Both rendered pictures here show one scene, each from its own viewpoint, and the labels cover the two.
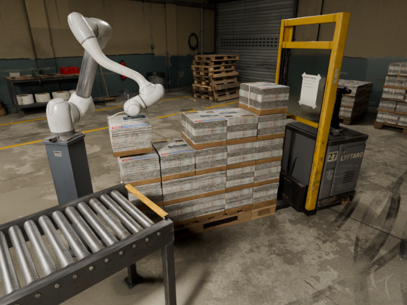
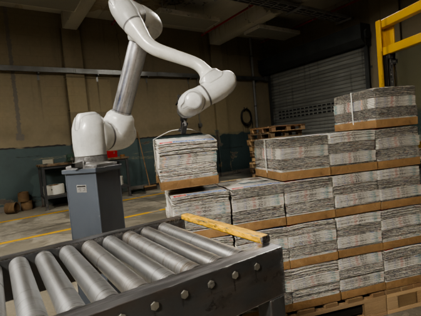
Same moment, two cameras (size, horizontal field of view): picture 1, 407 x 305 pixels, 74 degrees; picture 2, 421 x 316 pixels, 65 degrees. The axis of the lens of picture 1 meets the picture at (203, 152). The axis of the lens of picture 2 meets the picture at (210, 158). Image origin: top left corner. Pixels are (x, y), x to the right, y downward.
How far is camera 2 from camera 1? 0.66 m
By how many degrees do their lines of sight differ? 21
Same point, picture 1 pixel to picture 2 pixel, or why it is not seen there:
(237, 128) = (344, 148)
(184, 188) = not seen: hidden behind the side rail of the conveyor
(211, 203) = (317, 278)
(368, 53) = not seen: outside the picture
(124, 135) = (177, 155)
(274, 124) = (401, 143)
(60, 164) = (83, 205)
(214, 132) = (309, 153)
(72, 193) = not seen: hidden behind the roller
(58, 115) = (86, 131)
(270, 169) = (406, 218)
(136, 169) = (195, 211)
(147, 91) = (212, 77)
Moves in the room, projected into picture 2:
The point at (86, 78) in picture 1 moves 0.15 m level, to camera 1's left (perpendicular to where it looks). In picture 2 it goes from (126, 85) to (99, 88)
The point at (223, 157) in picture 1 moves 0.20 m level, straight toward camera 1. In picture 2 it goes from (328, 195) to (334, 203)
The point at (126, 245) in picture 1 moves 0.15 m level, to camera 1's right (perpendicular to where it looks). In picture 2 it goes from (195, 279) to (268, 276)
